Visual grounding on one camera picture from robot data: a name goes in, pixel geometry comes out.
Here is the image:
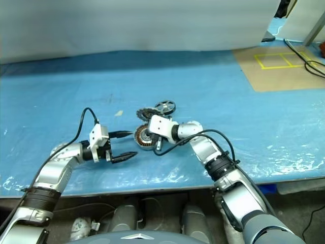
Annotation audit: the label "blue table cover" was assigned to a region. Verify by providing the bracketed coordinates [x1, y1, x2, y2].
[0, 40, 325, 198]

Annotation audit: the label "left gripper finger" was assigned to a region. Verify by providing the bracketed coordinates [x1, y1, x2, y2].
[111, 151, 138, 164]
[109, 130, 133, 139]

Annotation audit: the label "white foam panel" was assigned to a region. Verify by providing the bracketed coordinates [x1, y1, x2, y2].
[275, 0, 325, 43]

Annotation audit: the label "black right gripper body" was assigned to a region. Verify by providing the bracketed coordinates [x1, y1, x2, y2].
[151, 134, 164, 151]

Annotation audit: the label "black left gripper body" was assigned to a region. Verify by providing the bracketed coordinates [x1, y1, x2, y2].
[97, 138, 114, 163]

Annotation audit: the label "yellow tape squares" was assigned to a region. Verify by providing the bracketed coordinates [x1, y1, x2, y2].
[254, 52, 318, 70]

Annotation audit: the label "aluminium frame post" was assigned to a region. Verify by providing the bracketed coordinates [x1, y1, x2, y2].
[303, 0, 325, 46]

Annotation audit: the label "toothed metal gear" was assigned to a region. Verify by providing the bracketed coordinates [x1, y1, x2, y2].
[136, 108, 159, 121]

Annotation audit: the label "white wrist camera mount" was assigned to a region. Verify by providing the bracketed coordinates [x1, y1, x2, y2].
[147, 114, 178, 143]
[88, 124, 110, 163]

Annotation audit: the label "grey robot torso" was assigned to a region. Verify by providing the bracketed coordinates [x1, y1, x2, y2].
[91, 230, 188, 244]

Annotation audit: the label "spoked silver motor rotor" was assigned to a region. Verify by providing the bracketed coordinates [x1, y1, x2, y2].
[154, 100, 176, 117]

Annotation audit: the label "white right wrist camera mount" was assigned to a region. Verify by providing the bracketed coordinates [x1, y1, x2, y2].
[147, 114, 178, 143]

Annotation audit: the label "black background cable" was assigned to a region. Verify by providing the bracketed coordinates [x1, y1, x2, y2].
[283, 38, 325, 78]

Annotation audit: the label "blue crate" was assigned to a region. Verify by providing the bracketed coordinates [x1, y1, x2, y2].
[258, 184, 276, 195]

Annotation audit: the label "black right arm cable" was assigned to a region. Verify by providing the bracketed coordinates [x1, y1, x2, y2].
[153, 129, 279, 217]

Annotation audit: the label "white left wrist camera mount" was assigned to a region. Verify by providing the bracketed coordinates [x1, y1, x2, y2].
[88, 124, 110, 163]

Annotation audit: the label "white round object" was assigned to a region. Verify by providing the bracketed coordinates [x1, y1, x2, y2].
[181, 203, 215, 244]

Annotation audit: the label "white foam sheet backdrop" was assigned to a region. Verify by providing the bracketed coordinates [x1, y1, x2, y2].
[0, 0, 276, 66]

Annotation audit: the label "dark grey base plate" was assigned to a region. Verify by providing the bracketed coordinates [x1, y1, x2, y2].
[261, 30, 276, 43]

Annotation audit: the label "brown cardboard sheet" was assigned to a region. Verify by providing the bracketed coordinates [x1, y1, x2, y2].
[232, 45, 325, 93]

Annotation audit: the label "motor stator with copper windings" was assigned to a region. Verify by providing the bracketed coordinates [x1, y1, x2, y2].
[133, 124, 155, 151]

